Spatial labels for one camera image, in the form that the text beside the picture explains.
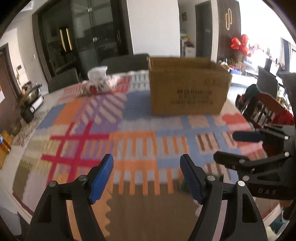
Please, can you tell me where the grey dining chair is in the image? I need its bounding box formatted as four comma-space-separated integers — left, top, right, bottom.
48, 68, 79, 93

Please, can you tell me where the silver electric cooking pot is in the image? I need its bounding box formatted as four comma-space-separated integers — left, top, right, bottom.
16, 84, 44, 113

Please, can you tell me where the dark wooden chair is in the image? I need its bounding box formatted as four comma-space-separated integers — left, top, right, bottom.
235, 92, 286, 128

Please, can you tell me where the brown cardboard box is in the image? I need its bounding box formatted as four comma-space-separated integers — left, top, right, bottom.
149, 57, 232, 116

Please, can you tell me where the colourful patterned tablecloth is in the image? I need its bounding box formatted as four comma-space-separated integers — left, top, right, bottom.
12, 73, 265, 240

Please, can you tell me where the black mug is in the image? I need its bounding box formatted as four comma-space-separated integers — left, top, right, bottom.
21, 108, 34, 124

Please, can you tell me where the red garment on chair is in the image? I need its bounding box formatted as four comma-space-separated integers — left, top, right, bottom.
271, 109, 295, 126

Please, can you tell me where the floral tissue box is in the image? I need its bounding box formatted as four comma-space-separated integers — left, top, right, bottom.
80, 66, 121, 95

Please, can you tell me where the red foil balloon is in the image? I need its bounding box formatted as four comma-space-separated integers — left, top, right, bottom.
230, 34, 252, 57

